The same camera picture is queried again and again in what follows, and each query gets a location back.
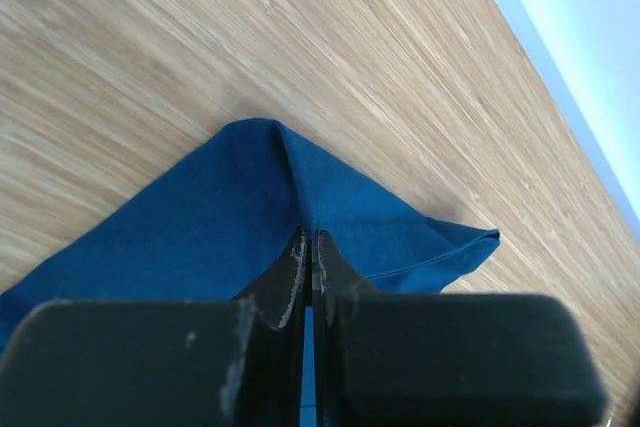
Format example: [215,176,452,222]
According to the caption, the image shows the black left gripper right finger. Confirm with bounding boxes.
[311,231,607,426]

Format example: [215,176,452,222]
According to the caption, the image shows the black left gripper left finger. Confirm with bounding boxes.
[1,231,307,426]

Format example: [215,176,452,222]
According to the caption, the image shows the blue printed t-shirt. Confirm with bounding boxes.
[1,119,500,422]

